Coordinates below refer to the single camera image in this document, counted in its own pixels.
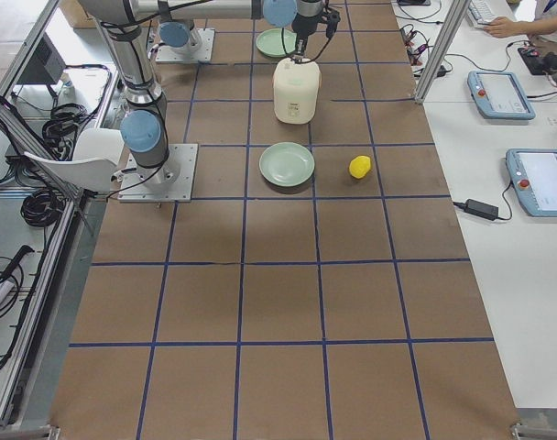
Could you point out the person's hand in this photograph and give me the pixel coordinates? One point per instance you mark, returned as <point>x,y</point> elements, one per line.
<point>502,27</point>

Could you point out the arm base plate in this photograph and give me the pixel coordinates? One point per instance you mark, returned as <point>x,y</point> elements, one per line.
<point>173,181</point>
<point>198,49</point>

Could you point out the black monitor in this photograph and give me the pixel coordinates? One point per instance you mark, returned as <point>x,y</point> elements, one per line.
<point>45,65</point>

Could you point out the blue teach pendant far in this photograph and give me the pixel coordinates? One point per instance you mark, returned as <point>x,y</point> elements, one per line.
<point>499,95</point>

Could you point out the cardboard box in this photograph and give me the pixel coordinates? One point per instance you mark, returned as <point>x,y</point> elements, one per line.
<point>75,15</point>

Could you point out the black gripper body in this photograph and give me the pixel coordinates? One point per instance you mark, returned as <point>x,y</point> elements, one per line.
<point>301,25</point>

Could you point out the green plate near arm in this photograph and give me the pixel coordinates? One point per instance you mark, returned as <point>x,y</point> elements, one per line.
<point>276,42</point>
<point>286,164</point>

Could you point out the white keyboard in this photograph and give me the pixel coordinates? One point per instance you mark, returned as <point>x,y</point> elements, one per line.
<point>480,14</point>

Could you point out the white chair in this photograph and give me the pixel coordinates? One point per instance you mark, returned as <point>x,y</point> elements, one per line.
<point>94,160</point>

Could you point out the yellow toy pepper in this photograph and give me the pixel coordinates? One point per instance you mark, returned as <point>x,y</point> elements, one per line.
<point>360,166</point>

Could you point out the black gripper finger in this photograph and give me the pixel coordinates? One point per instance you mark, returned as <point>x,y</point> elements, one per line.
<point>297,57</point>

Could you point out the blue teach pendant near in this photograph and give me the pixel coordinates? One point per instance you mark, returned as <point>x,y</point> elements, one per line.
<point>533,173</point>

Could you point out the black power adapter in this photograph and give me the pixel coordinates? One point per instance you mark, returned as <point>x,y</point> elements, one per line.
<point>480,209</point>

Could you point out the blue teach pendant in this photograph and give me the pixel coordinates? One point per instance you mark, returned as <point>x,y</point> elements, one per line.
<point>499,95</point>
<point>533,173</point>

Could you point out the white rice cooker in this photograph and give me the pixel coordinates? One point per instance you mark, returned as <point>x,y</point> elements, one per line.
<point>295,91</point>

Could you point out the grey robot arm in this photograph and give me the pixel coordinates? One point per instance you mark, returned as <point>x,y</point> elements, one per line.
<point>180,34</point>
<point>143,129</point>

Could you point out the person's forearm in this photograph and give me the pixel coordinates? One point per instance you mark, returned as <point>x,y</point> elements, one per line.
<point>543,26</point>

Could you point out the aluminium frame post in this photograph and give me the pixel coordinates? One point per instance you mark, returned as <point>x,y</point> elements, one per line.
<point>444,40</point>

